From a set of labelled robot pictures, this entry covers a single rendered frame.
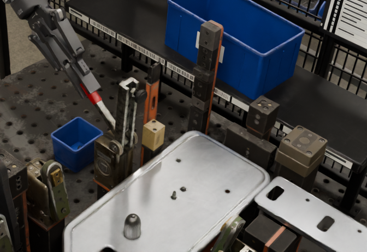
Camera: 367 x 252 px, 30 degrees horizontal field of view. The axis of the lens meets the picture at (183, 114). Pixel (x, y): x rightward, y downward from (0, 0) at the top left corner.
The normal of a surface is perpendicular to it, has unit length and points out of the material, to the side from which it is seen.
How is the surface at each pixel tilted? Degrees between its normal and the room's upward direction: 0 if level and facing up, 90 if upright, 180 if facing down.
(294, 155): 89
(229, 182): 0
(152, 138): 90
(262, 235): 0
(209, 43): 90
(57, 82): 0
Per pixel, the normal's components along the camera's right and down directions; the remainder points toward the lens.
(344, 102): 0.10, -0.76
